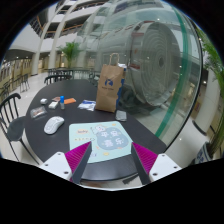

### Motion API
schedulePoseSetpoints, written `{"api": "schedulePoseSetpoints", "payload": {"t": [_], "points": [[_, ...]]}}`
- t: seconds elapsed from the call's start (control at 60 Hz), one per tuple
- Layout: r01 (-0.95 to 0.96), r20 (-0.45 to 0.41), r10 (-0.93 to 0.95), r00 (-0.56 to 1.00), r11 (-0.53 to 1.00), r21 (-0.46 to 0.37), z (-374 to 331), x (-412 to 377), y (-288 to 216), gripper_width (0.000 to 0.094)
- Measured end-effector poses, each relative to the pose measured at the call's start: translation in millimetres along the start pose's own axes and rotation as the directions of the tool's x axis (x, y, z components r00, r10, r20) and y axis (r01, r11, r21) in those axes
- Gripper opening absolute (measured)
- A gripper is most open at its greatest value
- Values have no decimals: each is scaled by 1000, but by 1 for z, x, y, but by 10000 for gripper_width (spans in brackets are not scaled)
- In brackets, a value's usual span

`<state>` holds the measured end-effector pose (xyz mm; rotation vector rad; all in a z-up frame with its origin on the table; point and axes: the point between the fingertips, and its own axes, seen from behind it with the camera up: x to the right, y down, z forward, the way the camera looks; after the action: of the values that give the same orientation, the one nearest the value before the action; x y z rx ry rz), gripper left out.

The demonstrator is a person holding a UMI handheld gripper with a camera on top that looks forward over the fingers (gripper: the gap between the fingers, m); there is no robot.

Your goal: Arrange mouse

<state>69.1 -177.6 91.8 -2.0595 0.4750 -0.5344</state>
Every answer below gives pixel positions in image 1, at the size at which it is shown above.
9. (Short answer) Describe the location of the brown paper bag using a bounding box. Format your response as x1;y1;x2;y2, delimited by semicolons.
95;53;124;113

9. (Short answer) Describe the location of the blue white plastic packet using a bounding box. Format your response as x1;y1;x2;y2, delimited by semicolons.
78;100;96;111

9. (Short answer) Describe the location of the black chair left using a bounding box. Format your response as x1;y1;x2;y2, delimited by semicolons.
0;93;38;163

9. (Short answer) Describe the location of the orange flat card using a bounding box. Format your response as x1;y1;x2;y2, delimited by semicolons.
64;98;76;105

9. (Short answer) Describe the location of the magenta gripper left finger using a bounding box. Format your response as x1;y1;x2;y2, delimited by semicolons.
65;142;92;184

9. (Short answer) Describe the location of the light green mouse pad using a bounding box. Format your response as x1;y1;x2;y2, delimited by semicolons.
69;121;133;164

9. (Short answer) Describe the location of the black chair behind table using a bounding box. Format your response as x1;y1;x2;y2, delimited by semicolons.
44;75;72;85

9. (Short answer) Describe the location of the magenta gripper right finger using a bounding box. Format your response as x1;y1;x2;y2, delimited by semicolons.
131;143;158;185

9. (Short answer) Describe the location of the small white box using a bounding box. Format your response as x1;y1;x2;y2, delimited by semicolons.
48;102;58;109

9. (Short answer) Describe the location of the small white round object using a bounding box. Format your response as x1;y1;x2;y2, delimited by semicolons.
40;98;48;105

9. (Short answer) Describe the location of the blue capped white bottle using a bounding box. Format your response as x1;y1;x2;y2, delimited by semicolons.
60;96;65;109

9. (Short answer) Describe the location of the blue white plant pot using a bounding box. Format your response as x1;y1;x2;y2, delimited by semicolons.
195;142;212;164

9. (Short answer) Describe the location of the white computer mouse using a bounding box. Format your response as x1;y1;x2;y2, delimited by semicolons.
44;116;64;135

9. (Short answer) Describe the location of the potted palm plant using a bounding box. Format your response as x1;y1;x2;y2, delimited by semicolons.
58;42;81;67

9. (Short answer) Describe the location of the clear plastic bag left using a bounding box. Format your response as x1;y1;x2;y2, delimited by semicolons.
30;106;47;118

